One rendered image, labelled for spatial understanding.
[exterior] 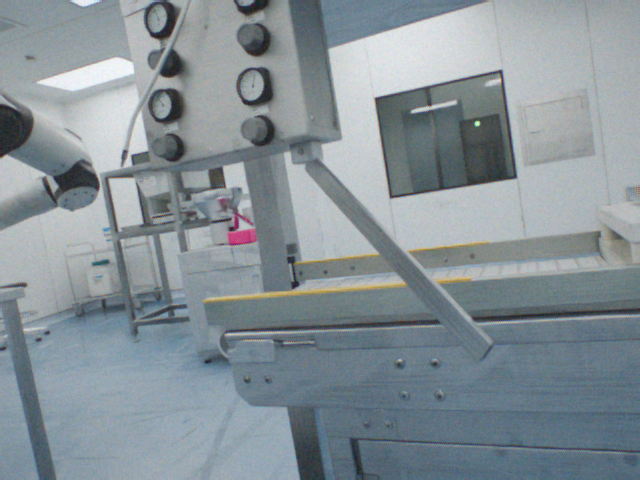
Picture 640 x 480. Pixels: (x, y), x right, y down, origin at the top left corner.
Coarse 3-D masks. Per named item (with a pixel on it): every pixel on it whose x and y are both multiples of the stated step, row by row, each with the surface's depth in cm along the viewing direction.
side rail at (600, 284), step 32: (384, 288) 53; (448, 288) 50; (480, 288) 49; (512, 288) 48; (544, 288) 47; (576, 288) 46; (608, 288) 45; (224, 320) 62; (256, 320) 60; (288, 320) 58
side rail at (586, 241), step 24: (504, 240) 74; (528, 240) 72; (552, 240) 71; (576, 240) 69; (312, 264) 86; (336, 264) 84; (360, 264) 83; (384, 264) 81; (432, 264) 78; (456, 264) 76
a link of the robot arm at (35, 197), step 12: (36, 180) 97; (48, 180) 95; (12, 192) 96; (24, 192) 96; (36, 192) 96; (48, 192) 97; (60, 192) 93; (0, 204) 95; (12, 204) 95; (24, 204) 96; (36, 204) 96; (48, 204) 97; (0, 216) 95; (12, 216) 96; (24, 216) 97
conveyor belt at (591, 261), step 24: (504, 264) 73; (528, 264) 71; (552, 264) 68; (576, 264) 65; (600, 264) 63; (312, 288) 81; (480, 312) 51; (504, 312) 50; (528, 312) 49; (552, 312) 48
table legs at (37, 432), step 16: (0, 304) 157; (16, 304) 158; (16, 320) 158; (16, 336) 158; (16, 352) 157; (16, 368) 158; (32, 384) 160; (32, 400) 160; (32, 416) 159; (32, 432) 159; (32, 448) 161; (48, 448) 162; (48, 464) 162
